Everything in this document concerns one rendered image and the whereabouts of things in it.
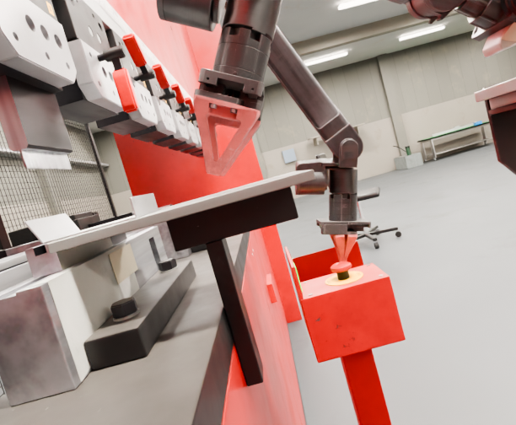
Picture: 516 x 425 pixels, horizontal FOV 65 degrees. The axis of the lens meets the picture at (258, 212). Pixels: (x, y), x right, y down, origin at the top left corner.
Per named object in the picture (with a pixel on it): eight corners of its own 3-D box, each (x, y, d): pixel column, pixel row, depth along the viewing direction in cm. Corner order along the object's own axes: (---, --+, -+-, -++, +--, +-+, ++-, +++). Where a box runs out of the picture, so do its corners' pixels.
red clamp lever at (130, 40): (135, 29, 73) (155, 74, 81) (113, 35, 73) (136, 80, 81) (135, 34, 72) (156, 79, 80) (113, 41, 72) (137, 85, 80)
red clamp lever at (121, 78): (139, 108, 60) (120, 43, 59) (113, 115, 60) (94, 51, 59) (142, 110, 62) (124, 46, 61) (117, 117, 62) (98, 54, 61)
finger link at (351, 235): (317, 264, 88) (317, 221, 87) (350, 264, 88) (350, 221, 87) (321, 271, 81) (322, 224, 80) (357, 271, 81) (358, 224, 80)
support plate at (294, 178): (316, 179, 38) (313, 169, 38) (49, 254, 38) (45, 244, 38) (298, 177, 56) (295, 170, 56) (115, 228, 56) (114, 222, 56)
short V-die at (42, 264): (61, 271, 40) (52, 242, 40) (34, 278, 40) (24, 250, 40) (127, 239, 60) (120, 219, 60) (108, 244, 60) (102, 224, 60)
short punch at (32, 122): (35, 165, 42) (5, 74, 41) (17, 171, 42) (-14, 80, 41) (78, 167, 52) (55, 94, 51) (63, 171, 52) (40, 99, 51)
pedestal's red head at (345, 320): (405, 340, 71) (381, 242, 69) (318, 363, 71) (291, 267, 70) (373, 303, 91) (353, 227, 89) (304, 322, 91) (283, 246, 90)
